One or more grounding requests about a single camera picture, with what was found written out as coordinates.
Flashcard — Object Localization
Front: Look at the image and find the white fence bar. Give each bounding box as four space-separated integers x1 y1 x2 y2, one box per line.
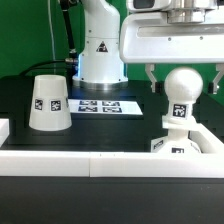
190 124 224 155
0 150 224 178
0 119 9 147

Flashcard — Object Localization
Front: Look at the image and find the white lamp shade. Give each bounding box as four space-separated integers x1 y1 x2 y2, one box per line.
29 75 72 131

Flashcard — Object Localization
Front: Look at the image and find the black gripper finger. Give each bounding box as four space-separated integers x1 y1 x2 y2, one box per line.
208 63 224 94

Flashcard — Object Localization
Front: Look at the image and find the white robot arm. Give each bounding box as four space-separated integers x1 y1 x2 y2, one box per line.
73 0 224 94

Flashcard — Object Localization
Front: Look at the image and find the white front fence bar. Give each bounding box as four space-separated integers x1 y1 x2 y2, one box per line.
0 150 224 178

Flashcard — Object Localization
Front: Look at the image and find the white lamp bulb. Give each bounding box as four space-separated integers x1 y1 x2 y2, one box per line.
164 67 203 124

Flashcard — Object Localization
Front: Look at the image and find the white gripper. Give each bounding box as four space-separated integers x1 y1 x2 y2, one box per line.
120 11 224 93

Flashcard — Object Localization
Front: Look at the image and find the white marker sheet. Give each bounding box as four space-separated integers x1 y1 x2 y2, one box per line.
68 99 142 115

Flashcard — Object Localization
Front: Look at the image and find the white left fence bar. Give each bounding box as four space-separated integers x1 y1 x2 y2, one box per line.
0 119 9 147

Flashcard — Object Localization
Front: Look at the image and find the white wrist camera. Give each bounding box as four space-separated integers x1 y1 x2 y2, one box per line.
126 0 171 13

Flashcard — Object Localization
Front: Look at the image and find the black cable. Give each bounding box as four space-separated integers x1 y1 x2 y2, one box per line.
19 0 80 77

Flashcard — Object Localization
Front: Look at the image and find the white lamp base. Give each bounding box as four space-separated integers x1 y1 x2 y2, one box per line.
150 114 203 155

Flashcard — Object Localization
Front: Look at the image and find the white right fence bar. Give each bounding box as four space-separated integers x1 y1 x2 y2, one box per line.
190 124 224 155

